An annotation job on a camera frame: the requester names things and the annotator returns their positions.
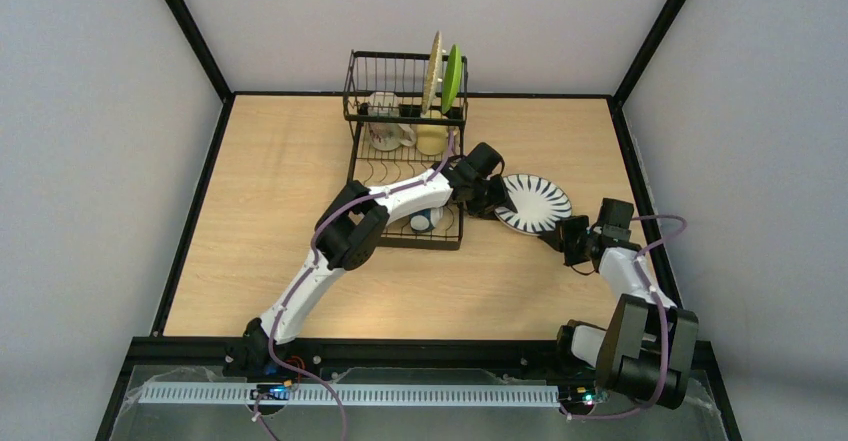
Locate black aluminium frame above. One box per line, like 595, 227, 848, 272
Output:
96, 0, 741, 440

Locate white slotted cable duct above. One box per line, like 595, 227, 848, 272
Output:
138, 382, 559, 408

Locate left controller board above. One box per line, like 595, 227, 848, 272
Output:
250, 383, 296, 402

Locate black wire dish rack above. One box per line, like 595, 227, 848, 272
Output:
342, 50, 469, 252

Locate blue striped white plate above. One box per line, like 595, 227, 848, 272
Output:
494, 173, 572, 235

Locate cream ceramic mug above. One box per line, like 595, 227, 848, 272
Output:
364, 91, 417, 151

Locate yellow handled mug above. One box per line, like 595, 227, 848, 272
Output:
415, 123, 450, 156

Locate white bowl dark rim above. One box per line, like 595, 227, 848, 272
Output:
409, 207, 444, 233

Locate woven bamboo plate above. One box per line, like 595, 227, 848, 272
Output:
421, 31, 443, 116

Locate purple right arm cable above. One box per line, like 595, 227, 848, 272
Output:
559, 215, 689, 423

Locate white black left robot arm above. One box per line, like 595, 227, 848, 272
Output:
225, 142, 509, 371

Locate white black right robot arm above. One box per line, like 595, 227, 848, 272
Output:
541, 198, 699, 409

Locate right controller board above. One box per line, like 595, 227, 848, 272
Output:
558, 382, 609, 406

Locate controller board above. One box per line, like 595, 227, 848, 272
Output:
250, 383, 296, 402
558, 382, 609, 406

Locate green plate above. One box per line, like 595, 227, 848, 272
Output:
440, 44, 463, 115

